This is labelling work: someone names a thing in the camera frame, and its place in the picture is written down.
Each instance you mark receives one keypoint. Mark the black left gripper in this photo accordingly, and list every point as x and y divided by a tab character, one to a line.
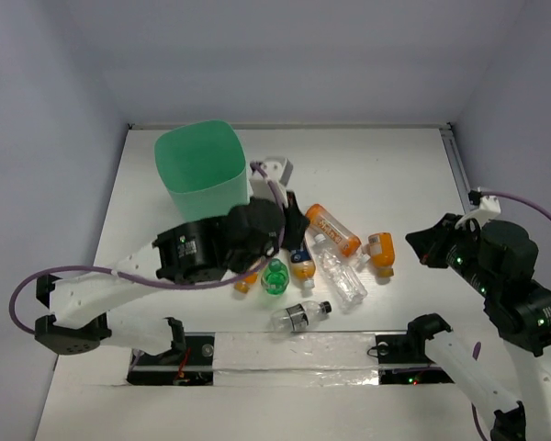
292	220

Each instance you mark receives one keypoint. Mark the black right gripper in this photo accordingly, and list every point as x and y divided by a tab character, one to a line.
427	243

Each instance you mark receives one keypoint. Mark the green soda bottle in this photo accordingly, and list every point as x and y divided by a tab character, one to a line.
275	278

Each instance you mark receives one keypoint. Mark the large clear plastic bottle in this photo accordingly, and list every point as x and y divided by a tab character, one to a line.
342	277

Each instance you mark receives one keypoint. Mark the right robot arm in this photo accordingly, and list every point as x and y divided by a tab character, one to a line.
496	258

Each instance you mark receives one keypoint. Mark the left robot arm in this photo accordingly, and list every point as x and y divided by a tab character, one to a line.
90	310

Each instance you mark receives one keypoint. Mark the green plastic bin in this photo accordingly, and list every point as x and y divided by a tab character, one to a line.
203	168

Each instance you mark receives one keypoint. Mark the orange label clear bottle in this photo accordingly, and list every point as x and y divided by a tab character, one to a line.
347	243

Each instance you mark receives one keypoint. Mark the blue label orange bottle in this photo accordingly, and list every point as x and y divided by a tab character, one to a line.
303	268

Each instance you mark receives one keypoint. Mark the small orange bottle right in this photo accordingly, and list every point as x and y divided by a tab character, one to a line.
381	251

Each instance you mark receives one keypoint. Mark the small orange bottle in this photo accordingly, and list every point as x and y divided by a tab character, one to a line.
381	251
246	284

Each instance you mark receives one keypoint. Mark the small orange bottle left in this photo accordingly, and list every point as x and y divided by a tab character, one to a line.
246	284

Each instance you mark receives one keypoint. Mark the small clear black-cap bottle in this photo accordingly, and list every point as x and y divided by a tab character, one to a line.
300	317

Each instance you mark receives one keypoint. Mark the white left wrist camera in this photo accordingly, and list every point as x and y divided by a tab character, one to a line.
270	177

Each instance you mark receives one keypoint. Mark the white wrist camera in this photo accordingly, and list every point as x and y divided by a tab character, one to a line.
484	208
270	177

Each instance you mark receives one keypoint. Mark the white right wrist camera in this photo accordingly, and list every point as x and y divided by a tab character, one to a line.
484	208

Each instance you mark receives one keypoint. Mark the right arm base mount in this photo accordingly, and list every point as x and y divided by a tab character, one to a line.
399	362

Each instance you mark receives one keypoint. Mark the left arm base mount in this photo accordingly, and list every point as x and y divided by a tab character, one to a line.
193	368

